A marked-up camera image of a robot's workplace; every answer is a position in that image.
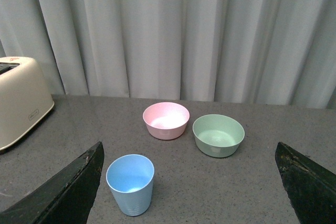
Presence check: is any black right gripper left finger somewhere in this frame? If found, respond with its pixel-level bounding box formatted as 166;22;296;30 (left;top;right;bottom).
1;142;104;223

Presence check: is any cream toaster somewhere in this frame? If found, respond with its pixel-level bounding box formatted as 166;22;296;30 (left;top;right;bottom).
1;56;55;151

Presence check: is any white curtain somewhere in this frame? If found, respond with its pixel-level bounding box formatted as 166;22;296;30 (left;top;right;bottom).
1;0;335;109

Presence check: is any pink plastic bowl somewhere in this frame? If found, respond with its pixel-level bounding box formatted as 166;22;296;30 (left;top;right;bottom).
143;102;190;140

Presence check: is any green plastic bowl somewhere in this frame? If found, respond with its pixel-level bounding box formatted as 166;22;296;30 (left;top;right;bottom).
192;114;245;158

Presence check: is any light blue plastic cup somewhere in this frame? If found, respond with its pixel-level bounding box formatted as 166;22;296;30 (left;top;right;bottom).
106;154;155;217

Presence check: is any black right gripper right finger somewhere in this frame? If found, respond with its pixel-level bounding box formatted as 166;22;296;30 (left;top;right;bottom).
275;142;335;223

